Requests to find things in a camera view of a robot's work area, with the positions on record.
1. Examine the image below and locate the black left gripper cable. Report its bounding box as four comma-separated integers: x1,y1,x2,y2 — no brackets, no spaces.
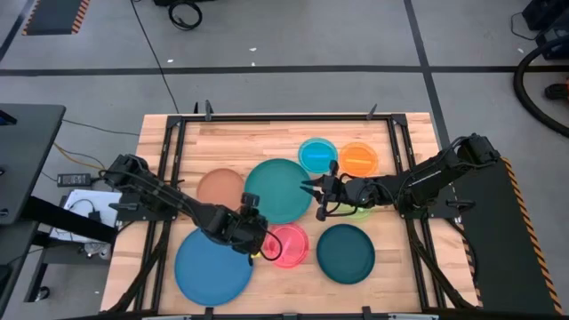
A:
259,228,284,262

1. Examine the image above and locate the black metal table frame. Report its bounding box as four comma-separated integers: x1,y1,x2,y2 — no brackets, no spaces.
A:
101,113,480,320

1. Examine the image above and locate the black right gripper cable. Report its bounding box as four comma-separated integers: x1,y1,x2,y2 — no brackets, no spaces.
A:
326,202,373,220

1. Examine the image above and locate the coiled black floor cable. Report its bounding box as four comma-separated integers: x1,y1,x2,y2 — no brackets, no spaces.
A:
167,0,204,32

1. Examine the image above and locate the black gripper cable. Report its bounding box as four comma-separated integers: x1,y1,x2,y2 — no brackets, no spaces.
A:
326,202,373,220
259,228,284,262

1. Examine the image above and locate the transparent pink plastic plate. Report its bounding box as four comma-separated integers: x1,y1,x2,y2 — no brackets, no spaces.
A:
261,222,310,269

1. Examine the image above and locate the black power adapter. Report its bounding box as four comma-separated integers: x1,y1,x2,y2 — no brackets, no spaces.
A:
56,172,92,188

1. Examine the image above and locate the thin grey floor cable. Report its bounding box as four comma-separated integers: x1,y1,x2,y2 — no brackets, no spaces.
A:
61,118,141,137

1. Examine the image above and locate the transparent green plastic plate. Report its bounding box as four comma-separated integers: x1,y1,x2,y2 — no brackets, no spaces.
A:
337,202,373,222

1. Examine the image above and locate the black hazard-striped floor mat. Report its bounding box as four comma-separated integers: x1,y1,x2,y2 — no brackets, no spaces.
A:
20,0,92,36

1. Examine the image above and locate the transparent orange plastic plate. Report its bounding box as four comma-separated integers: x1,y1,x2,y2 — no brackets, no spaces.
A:
338,141,380,178

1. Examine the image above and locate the red and black tool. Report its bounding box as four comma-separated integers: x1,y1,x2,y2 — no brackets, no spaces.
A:
544,77,569,101

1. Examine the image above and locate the transparent cyan plastic plate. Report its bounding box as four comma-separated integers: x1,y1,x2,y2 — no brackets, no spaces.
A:
297,137,339,175

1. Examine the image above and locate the white box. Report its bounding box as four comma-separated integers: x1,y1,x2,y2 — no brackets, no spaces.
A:
48,188,124,244

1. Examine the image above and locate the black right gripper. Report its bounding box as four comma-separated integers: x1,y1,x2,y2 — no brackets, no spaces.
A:
299,159,359,222

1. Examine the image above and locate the long thin black floor cable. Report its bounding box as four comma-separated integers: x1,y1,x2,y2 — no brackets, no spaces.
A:
129,0,180,115

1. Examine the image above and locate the black desk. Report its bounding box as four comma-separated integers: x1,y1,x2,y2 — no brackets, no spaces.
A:
0,102,119,308

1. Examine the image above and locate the dark teal plastic plate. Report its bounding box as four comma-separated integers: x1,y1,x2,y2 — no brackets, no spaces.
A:
316,223,377,285

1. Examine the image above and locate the large teal plastic plate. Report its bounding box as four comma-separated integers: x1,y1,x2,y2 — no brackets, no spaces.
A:
244,157,315,226

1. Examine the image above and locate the thick black hose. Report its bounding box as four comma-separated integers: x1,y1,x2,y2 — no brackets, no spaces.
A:
512,35,569,139

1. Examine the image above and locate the large blue plastic plate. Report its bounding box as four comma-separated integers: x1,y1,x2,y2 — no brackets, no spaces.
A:
173,227,254,308

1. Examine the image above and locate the black equipment case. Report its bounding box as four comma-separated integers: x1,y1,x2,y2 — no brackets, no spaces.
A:
522,0,569,61

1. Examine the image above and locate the terracotta plastic plate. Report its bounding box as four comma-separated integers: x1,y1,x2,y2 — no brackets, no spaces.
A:
196,167,246,212

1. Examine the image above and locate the black floor equipment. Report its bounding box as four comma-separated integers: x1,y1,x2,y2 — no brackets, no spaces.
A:
153,0,217,6

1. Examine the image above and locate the yellow floor cable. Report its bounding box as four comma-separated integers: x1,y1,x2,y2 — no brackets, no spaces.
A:
52,141,106,172

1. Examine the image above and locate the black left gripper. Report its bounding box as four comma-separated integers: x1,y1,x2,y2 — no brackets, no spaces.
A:
216,192,270,260

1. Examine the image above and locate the black hazard-striped ramp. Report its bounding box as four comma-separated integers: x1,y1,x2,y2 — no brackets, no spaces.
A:
452,156,565,316

